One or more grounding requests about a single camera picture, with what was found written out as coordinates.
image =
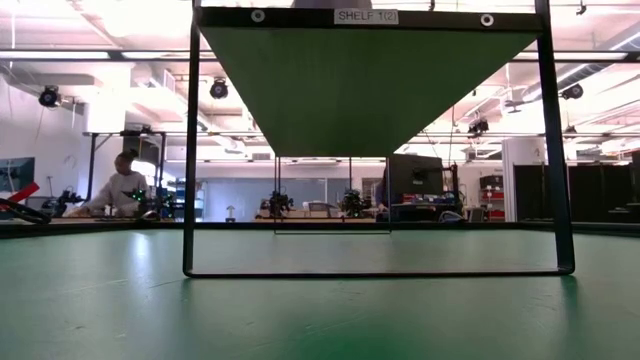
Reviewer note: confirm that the beige paper cup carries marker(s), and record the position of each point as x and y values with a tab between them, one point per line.
332	3

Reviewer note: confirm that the black background robot arm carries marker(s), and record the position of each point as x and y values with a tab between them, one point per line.
279	204
354	203

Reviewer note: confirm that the white shelf label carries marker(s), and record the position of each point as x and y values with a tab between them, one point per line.
366	16

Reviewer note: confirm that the black computer monitor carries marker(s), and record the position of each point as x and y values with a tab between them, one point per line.
415	175

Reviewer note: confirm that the rack with red bins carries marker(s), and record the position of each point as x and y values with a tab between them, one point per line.
492	197

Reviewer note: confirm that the white cabinet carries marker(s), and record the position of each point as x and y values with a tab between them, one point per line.
522	175

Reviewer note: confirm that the person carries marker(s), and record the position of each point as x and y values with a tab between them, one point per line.
117	190

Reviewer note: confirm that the red bar tool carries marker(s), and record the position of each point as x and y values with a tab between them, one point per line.
22	193

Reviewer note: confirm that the wooden shelf black metal frame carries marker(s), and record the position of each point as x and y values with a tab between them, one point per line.
360	90

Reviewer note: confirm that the black ceiling-hung camera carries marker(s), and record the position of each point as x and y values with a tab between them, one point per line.
49	96
219	89
573	91
478	127

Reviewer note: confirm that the black metal rig frame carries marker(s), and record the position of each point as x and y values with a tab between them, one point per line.
92	165

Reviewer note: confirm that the black partition wall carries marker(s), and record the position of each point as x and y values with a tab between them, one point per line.
600	192

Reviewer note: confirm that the blue wall screen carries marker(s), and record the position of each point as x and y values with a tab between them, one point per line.
16	174

